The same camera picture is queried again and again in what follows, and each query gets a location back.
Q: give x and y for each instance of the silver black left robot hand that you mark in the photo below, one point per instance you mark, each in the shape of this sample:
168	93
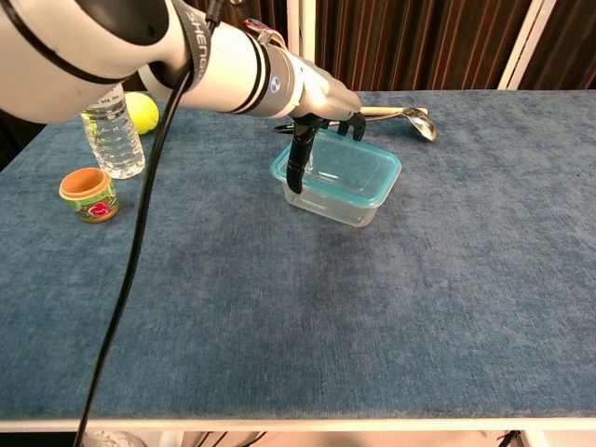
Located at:
326	98

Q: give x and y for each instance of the teal plastic container lid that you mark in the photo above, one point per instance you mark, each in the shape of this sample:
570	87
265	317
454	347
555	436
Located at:
340	163

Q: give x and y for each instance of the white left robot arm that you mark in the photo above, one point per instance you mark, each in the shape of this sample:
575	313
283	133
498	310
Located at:
116	42

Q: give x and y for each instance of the clear plastic food container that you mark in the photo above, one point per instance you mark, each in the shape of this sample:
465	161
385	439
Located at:
344	212

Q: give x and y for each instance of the light wooden stick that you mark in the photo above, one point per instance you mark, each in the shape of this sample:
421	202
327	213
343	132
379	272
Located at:
382	111

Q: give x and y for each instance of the yellow tennis ball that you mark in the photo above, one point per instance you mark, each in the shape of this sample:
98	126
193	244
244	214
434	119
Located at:
146	114

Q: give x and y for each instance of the blue velvet tablecloth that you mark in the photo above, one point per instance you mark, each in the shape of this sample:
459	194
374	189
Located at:
419	288

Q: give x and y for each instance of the clear plastic water bottle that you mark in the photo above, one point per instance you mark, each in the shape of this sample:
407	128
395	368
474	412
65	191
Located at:
118	144

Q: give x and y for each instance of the small orange green cup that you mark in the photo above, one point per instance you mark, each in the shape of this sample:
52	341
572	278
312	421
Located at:
90	200

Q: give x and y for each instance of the white shoe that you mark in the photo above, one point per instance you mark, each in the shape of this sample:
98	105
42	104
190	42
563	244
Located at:
112	439

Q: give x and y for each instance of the white upright frame post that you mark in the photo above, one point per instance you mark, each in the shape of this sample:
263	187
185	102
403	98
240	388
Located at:
302	28

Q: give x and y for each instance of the white slanted frame post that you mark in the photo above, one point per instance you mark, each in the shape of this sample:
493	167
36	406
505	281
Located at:
524	46

